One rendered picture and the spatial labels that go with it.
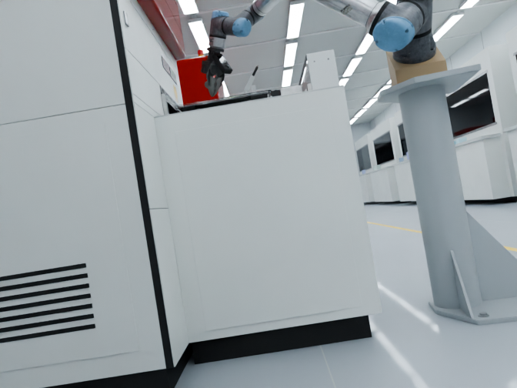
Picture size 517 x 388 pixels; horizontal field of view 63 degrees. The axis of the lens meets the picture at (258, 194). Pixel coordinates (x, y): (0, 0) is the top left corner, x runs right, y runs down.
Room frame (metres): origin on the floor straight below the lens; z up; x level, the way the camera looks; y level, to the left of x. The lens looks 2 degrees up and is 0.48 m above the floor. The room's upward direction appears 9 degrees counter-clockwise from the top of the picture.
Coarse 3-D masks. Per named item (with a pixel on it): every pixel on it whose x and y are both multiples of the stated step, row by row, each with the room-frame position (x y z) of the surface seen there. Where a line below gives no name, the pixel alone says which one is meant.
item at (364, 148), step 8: (368, 136) 11.89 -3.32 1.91; (360, 144) 12.87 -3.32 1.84; (368, 144) 11.96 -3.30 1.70; (360, 152) 13.05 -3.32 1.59; (368, 152) 12.11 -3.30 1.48; (360, 160) 13.22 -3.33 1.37; (368, 160) 12.26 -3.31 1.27; (360, 168) 13.40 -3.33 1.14; (368, 168) 12.41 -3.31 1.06; (360, 176) 12.62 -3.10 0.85; (368, 176) 11.97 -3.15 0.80; (368, 184) 11.97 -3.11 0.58; (368, 192) 12.00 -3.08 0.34; (368, 200) 12.16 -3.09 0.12
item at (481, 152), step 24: (504, 48) 5.29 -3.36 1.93; (480, 72) 5.56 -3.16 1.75; (504, 72) 5.29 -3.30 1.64; (456, 96) 6.31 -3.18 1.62; (480, 96) 5.66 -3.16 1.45; (504, 96) 5.29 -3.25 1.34; (456, 120) 6.45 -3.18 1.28; (480, 120) 5.76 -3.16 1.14; (504, 120) 5.29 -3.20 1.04; (456, 144) 6.05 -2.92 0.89; (480, 144) 5.45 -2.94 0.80; (504, 144) 5.31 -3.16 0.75; (480, 168) 5.56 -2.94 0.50; (504, 168) 5.37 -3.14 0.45; (480, 192) 5.67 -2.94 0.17; (504, 192) 5.37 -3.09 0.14
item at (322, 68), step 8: (312, 56) 1.41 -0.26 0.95; (320, 56) 1.41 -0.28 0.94; (328, 56) 1.41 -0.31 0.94; (312, 64) 1.41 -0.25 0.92; (320, 64) 1.41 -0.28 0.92; (328, 64) 1.41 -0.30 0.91; (312, 72) 1.41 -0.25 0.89; (320, 72) 1.41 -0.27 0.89; (328, 72) 1.41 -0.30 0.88; (336, 72) 1.41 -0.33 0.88; (312, 80) 1.41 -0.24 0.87; (320, 80) 1.41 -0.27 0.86; (328, 80) 1.41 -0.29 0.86; (336, 80) 1.41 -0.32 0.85; (312, 88) 1.41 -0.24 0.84; (320, 88) 1.41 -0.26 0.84
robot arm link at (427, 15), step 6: (396, 0) 1.42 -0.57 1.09; (402, 0) 1.38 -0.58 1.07; (408, 0) 1.37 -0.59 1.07; (414, 0) 1.36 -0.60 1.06; (420, 0) 1.36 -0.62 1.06; (426, 0) 1.37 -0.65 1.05; (432, 0) 1.40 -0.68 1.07; (420, 6) 1.36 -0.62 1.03; (426, 6) 1.38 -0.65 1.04; (426, 12) 1.38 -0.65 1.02; (426, 18) 1.40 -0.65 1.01; (426, 24) 1.42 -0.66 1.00; (420, 30) 1.43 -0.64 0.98; (426, 30) 1.44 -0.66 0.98
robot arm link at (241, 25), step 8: (240, 16) 1.77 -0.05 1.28; (248, 16) 1.78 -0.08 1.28; (224, 24) 1.78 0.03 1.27; (232, 24) 1.75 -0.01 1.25; (240, 24) 1.73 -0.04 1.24; (248, 24) 1.76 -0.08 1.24; (224, 32) 1.80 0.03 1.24; (232, 32) 1.77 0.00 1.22; (240, 32) 1.75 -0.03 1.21; (248, 32) 1.78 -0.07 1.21
